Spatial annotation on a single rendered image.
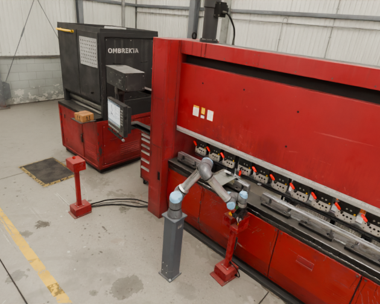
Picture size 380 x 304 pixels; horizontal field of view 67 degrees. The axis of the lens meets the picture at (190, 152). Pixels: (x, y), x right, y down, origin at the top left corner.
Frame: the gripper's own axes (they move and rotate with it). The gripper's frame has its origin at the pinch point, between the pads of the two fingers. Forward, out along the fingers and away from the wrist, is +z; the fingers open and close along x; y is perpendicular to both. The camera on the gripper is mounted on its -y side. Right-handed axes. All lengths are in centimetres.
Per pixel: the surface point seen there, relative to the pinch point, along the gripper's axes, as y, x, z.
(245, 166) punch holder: 30, 23, -43
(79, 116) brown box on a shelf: -50, 275, -40
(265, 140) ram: 35, 8, -77
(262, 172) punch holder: 32, 4, -44
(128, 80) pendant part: -37, 136, -117
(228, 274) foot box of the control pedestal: -11, -3, 62
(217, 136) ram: 26, 63, -63
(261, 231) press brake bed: 19.3, -14.6, 11.4
